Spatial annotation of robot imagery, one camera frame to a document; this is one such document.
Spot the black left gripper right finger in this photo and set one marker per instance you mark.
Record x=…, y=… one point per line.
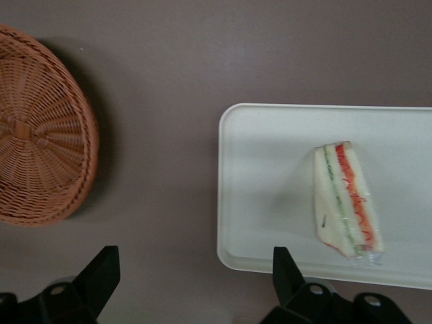
x=287, y=276

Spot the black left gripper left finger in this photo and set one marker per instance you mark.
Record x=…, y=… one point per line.
x=101, y=273

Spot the plastic-wrapped triangle sandwich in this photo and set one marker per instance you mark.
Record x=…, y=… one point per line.
x=341, y=202

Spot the cream plastic tray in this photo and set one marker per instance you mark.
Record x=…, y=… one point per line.
x=270, y=168

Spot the brown round wicker basket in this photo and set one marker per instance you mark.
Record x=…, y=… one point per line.
x=40, y=135

